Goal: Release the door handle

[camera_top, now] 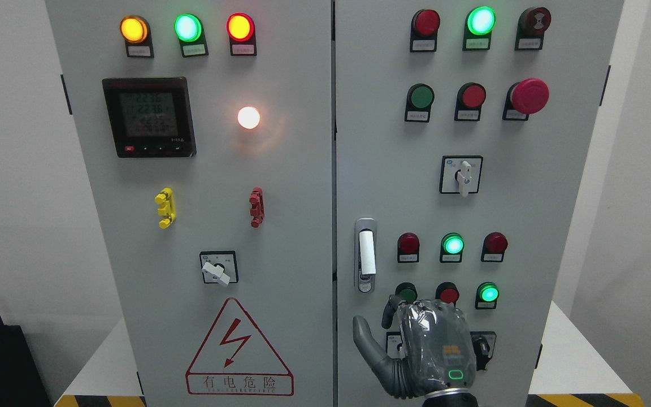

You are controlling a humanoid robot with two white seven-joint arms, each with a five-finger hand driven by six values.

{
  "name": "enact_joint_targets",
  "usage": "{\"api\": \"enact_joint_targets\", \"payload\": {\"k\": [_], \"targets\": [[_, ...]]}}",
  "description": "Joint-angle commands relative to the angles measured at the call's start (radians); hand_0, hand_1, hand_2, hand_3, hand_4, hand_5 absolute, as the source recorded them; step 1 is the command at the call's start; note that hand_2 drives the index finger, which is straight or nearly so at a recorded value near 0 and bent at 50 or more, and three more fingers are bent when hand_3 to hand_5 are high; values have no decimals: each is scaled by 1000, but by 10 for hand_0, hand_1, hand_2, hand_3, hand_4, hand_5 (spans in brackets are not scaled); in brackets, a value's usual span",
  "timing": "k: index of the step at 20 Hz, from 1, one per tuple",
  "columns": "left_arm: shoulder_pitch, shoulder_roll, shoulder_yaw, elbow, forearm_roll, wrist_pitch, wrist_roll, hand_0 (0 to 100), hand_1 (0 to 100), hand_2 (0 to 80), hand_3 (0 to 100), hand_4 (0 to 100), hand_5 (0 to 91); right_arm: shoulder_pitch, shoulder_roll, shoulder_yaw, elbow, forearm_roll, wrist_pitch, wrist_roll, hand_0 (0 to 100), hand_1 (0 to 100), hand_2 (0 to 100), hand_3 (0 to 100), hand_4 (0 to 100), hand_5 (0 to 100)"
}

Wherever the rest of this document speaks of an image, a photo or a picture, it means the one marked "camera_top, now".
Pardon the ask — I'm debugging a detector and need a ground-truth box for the silver door handle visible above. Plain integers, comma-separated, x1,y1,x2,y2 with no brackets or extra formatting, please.
354,218,377,293

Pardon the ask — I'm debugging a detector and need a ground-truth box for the grey left cabinet door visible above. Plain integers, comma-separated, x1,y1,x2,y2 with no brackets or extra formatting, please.
46,1,333,406

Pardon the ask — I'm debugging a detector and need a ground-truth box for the grey cabinet door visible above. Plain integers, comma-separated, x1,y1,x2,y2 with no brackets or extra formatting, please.
334,1,624,406
46,1,333,406

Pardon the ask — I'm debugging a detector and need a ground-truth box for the grey right cabinet door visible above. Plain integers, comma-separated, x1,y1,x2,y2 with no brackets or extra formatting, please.
334,1,624,406

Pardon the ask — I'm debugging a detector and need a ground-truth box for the green indicator light left door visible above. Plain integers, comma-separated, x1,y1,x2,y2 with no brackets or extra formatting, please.
173,13,209,58

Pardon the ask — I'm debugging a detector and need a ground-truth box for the red indicator light middle left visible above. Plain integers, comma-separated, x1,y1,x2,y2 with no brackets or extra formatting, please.
396,232,419,263

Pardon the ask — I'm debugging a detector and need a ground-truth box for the white glowing indicator light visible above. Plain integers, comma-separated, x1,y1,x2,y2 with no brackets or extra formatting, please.
237,106,261,130

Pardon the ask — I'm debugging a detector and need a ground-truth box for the green lit indicator middle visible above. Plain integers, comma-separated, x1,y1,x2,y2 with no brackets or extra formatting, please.
439,232,465,263

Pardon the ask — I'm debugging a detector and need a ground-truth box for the green lit indicator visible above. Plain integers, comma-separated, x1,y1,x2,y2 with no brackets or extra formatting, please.
462,6,496,51
439,232,465,263

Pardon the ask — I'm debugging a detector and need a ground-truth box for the green push button upper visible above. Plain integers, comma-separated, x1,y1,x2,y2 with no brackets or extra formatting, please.
405,83,435,123

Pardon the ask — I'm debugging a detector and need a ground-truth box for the red push button lower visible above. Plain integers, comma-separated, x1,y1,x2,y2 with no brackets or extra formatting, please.
435,282,460,306

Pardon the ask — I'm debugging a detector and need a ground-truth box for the red push button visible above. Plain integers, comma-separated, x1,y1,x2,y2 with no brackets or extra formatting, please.
435,282,460,306
454,82,487,122

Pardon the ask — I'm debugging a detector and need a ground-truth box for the red indicator light middle right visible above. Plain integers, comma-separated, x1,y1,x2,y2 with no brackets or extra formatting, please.
480,232,509,263

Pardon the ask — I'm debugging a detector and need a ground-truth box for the red electric hazard sticker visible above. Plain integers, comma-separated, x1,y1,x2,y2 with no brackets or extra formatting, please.
185,298,294,397

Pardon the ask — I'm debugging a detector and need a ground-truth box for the red push button upper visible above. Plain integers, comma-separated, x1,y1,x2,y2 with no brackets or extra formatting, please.
454,82,487,122

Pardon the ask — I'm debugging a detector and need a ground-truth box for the green lit push button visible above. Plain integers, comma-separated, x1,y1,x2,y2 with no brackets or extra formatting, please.
474,282,500,310

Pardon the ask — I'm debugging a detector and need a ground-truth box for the black digital power meter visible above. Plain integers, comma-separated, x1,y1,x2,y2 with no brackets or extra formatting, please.
102,76,197,159

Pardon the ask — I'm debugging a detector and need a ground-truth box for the red lit indicator light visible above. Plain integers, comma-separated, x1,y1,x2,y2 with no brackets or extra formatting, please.
225,12,257,57

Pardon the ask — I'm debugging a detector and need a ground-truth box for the red indicator light top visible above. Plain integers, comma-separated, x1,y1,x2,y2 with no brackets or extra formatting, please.
409,8,441,53

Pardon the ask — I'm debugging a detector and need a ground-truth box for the red emergency stop mushroom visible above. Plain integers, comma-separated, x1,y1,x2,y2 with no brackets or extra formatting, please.
502,77,550,121

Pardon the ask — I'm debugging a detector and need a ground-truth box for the green lit indicator top right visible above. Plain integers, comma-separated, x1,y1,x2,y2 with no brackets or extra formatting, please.
462,6,496,51

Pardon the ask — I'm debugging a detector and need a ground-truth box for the yellow indicator light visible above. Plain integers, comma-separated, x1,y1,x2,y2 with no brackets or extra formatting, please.
120,15,154,58

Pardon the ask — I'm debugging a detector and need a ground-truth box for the dark red buzzer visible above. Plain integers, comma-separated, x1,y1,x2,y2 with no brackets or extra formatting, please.
514,7,552,51

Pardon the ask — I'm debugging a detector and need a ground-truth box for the white platform with hazard stripes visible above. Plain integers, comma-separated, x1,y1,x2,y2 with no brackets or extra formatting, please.
56,304,643,406

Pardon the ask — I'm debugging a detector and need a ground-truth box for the black box with antenna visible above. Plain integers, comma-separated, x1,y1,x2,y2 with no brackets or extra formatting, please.
0,315,52,406

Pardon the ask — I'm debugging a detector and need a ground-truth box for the white lever selector switch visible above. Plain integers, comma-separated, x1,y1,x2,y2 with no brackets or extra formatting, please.
199,250,238,287

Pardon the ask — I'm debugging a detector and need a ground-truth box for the white selector switch right door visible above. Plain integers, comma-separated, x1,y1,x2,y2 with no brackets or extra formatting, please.
439,155,484,197

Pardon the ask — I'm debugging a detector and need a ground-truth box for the small white selector switch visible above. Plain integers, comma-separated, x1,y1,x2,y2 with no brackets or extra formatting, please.
385,331,406,359

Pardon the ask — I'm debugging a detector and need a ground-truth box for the black rotary knob switch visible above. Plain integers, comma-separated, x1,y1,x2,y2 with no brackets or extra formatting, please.
470,331,497,371

